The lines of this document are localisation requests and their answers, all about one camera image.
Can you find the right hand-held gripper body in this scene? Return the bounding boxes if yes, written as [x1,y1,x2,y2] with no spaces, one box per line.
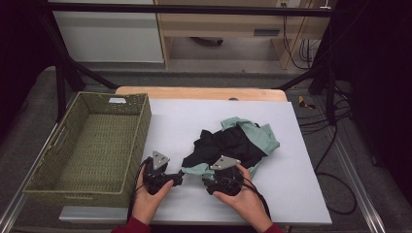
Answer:
[207,154,245,197]

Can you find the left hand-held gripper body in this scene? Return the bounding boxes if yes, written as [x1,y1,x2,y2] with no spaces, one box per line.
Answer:
[142,150,173,196]

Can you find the black and green t-shirt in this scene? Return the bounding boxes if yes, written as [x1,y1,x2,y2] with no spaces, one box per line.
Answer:
[181,116,281,179]

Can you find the green woven basket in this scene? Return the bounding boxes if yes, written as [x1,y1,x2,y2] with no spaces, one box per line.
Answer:
[22,91,153,209]

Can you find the person's left hand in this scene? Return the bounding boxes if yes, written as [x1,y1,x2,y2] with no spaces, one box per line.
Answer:
[130,173,175,226]

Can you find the person's right hand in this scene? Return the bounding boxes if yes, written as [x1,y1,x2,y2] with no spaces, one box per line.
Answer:
[213,163,274,233]

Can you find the white board sheet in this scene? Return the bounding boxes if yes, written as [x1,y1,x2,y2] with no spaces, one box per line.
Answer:
[58,98,333,226]

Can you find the yellow and black tape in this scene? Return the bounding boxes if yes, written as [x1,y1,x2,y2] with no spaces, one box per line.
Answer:
[297,95,317,111]

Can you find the black metal stand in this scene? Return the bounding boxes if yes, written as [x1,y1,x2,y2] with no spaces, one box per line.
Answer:
[38,13,120,124]
[275,16,339,127]

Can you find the dark low object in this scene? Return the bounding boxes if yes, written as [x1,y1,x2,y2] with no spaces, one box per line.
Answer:
[189,36,224,47]

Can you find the white cabinet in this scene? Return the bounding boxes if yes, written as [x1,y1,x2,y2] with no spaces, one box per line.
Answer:
[48,0,165,64]

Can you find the light wooden desk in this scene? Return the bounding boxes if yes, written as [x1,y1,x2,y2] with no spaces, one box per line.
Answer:
[153,0,338,71]

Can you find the black horizontal metal bar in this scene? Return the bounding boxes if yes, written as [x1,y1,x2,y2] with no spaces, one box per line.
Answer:
[48,2,333,17]

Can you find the black curtain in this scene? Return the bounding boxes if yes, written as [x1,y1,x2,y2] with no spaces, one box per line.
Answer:
[329,0,412,198]
[0,0,61,144]

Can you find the left hand-held gripper cable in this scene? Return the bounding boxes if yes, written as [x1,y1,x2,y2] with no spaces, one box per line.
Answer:
[126,157,154,221]

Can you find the hand-held gripper cable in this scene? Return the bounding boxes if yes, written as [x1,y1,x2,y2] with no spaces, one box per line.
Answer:
[241,180,272,219]
[126,157,154,221]

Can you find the right hand-held gripper cable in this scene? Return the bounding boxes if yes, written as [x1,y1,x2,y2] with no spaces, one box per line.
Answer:
[241,180,272,219]

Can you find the bundle of black floor cables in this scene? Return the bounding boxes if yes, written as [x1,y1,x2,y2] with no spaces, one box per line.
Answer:
[296,85,354,136]

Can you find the black looped floor cable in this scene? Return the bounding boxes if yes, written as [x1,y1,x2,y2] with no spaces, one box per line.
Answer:
[314,124,359,216]

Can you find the black hanging cables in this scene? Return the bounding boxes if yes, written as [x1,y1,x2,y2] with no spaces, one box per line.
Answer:
[282,6,314,71]

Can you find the yellow cable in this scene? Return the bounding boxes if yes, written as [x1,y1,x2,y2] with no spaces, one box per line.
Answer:
[290,9,312,64]

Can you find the aluminium rail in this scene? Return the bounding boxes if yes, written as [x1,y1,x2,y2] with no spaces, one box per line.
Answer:
[319,96,387,233]
[0,121,62,233]

